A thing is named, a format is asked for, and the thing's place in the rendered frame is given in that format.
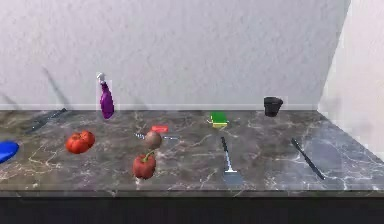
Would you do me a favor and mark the dark marble kitchen counter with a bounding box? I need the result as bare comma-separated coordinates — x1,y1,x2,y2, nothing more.
0,109,384,224

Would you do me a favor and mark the green and yellow sponge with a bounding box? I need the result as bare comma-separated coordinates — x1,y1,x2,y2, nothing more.
206,111,230,129

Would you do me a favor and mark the silver butter knife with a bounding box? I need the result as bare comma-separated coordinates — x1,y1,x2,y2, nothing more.
134,132,180,141

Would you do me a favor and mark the small red card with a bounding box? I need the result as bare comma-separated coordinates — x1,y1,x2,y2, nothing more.
151,124,170,134

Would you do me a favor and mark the brown potato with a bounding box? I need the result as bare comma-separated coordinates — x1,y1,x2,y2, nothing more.
144,130,163,150

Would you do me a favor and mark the red bell pepper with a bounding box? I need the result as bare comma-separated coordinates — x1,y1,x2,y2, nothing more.
132,149,157,180

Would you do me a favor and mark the black cup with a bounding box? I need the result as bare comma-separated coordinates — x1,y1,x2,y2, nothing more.
263,96,284,118

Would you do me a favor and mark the purple spray bottle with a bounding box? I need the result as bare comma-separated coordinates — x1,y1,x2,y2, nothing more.
96,72,116,120

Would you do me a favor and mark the red tomato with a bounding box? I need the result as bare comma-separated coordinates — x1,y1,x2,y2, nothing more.
64,130,96,155

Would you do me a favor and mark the black knife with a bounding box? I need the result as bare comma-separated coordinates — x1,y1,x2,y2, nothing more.
290,137,326,181

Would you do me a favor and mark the dark grey utensil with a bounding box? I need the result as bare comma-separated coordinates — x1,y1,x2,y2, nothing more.
25,107,68,135

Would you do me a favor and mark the blue plate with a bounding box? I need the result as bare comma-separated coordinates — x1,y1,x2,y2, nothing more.
0,140,20,165

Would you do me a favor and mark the black handled spatula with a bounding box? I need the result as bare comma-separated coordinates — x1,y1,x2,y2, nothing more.
220,136,245,186

